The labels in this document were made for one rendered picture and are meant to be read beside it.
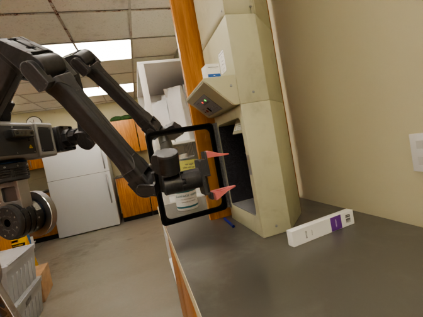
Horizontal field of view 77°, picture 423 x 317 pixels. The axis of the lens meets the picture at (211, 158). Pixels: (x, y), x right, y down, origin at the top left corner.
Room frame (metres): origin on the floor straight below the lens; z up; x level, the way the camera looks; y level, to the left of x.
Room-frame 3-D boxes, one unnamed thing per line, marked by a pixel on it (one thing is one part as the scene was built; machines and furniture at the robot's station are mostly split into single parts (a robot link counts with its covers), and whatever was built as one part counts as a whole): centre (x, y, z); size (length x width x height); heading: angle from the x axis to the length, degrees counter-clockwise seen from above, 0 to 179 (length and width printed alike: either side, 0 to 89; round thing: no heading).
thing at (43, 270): (2.79, 2.16, 0.14); 0.41 x 0.32 x 0.28; 21
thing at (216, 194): (0.77, -0.01, 1.17); 0.09 x 0.07 x 0.07; 105
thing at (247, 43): (1.09, -0.21, 1.33); 0.32 x 0.25 x 0.77; 15
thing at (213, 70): (0.96, -0.05, 1.54); 0.05 x 0.05 x 0.06; 20
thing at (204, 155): (0.77, -0.01, 1.24); 0.09 x 0.07 x 0.07; 105
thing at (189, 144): (1.14, 0.11, 1.19); 0.30 x 0.01 x 0.40; 110
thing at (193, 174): (0.75, 0.06, 1.21); 0.07 x 0.07 x 0.10; 15
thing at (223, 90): (1.04, -0.03, 1.46); 0.32 x 0.12 x 0.10; 15
